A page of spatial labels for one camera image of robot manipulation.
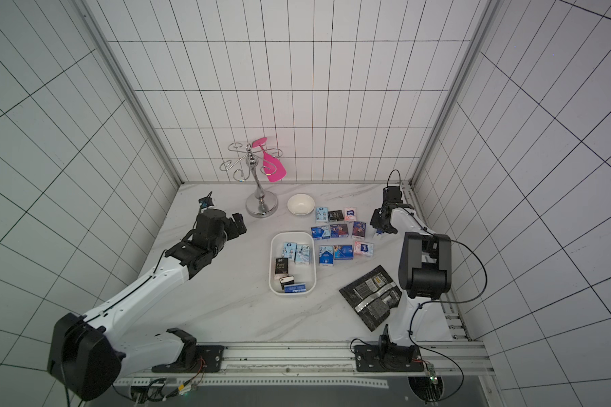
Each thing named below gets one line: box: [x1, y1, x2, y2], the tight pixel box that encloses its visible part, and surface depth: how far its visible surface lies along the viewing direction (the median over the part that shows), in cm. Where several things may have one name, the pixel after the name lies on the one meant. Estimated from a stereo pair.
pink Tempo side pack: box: [343, 206, 358, 222], surface depth 108 cm
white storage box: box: [268, 231, 318, 297], surface depth 93 cm
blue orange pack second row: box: [333, 244, 354, 261], surface depth 96 cm
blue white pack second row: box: [318, 245, 335, 267], surface depth 94 cm
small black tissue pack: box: [327, 209, 345, 223], surface depth 108 cm
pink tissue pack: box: [353, 240, 375, 257], surface depth 97 cm
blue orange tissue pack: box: [351, 221, 367, 240], surface depth 102 cm
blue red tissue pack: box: [330, 223, 349, 238], surface depth 102 cm
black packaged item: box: [338, 264, 404, 332], surface depth 85 cm
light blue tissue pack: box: [315, 206, 329, 223], surface depth 108 cm
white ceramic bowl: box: [286, 193, 316, 217], surface depth 109 cm
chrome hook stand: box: [218, 141, 284, 218], surface depth 97 cm
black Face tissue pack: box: [274, 257, 289, 280], surface depth 89 cm
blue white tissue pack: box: [310, 225, 331, 240], surface depth 102 cm
